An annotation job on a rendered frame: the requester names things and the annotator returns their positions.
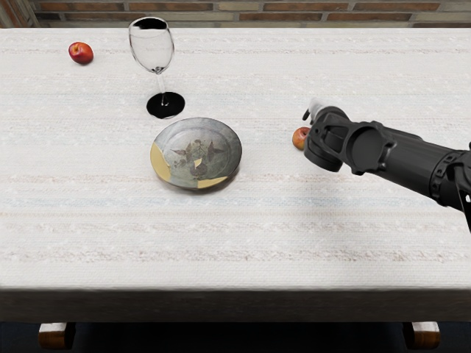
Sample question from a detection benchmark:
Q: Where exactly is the small red yellow apple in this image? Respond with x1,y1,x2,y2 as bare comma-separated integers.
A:
291,126,311,151

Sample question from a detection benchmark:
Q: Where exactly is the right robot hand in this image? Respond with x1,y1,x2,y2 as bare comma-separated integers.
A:
302,98,326,125

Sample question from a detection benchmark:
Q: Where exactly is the clear wine glass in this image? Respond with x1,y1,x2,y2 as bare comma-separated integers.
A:
128,16,186,120

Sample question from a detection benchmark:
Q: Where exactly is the grey patterned plate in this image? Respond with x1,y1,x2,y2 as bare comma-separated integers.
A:
149,117,243,191

